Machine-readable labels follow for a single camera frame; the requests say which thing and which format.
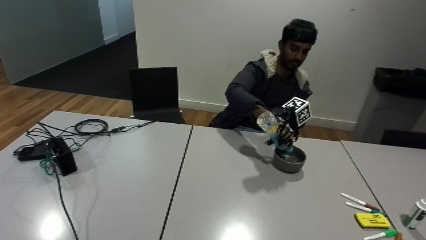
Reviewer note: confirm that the black flat device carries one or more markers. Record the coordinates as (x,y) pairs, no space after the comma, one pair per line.
(31,151)

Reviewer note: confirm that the clear plastic water bottle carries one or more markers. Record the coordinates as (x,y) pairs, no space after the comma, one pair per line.
(272,128)

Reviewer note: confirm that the red-capped white marker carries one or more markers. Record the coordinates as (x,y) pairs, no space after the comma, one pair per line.
(359,201)

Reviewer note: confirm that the the person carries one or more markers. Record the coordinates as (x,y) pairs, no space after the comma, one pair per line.
(267,90)

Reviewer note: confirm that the dark chair back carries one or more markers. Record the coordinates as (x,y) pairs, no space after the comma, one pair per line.
(404,138)

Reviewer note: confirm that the grey metal bowl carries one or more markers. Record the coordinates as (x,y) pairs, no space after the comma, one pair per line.
(290,160)

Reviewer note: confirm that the yellow eraser block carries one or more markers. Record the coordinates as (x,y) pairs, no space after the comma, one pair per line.
(372,220)

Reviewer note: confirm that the green-capped white marker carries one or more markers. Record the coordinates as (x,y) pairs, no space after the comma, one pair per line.
(382,234)
(364,208)

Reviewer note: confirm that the grey bin with black bag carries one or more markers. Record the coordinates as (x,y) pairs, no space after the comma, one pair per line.
(391,100)

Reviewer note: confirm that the black chair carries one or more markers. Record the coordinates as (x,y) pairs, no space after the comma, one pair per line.
(157,95)

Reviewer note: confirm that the white marker cube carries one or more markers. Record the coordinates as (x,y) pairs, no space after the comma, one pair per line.
(299,110)

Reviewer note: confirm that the white spray bottle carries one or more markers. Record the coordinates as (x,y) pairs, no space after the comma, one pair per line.
(417,213)

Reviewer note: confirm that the black electronic box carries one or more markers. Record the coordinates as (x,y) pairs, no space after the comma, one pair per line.
(63,156)

